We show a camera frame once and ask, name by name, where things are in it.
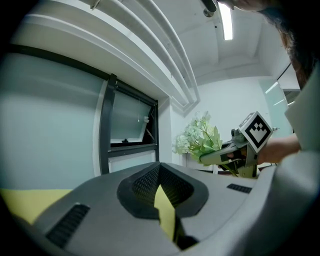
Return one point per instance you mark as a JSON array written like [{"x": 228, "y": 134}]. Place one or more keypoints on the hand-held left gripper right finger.
[{"x": 220, "y": 200}]

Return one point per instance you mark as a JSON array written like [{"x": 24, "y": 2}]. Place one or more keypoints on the white ceiling bracket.
[{"x": 95, "y": 4}]

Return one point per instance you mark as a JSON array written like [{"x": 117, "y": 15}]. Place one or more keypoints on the person's right forearm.
[{"x": 277, "y": 148}]

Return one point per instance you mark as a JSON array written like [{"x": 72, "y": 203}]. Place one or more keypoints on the green tablecloth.
[{"x": 30, "y": 202}]

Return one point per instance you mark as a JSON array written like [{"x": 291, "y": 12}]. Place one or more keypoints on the white and green flowers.
[{"x": 197, "y": 137}]

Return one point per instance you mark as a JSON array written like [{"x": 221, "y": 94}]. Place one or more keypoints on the white side desk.
[{"x": 190, "y": 160}]

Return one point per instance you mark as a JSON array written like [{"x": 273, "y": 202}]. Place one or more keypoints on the black head-worn camera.
[{"x": 209, "y": 7}]

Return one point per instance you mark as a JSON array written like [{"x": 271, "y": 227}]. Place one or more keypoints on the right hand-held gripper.
[{"x": 257, "y": 131}]

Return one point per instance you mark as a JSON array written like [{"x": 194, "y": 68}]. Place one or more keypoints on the ceiling light strip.
[{"x": 226, "y": 21}]

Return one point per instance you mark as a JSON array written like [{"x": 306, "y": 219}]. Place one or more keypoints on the black framed window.
[{"x": 130, "y": 117}]

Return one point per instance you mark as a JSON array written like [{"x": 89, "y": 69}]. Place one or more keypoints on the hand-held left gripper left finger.
[{"x": 100, "y": 200}]

